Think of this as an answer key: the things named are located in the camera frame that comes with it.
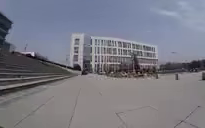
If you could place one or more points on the white multi-storey building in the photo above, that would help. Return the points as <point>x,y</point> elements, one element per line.
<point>113,53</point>

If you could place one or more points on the row of parked scooters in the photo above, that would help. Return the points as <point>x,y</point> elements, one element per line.
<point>130,74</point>

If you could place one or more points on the tree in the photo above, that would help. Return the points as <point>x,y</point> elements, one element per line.
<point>135,63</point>

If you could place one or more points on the grey concrete slab pavement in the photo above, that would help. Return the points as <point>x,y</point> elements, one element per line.
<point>106,100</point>

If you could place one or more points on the grey bollard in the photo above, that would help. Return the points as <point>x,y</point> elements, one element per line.
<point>176,76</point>
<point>157,76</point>
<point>203,76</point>

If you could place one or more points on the low white building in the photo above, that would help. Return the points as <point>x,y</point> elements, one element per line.
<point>27,53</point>

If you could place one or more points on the grey stone steps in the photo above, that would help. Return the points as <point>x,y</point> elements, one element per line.
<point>20,70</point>

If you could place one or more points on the row of trees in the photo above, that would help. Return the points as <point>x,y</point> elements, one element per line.
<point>196,64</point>

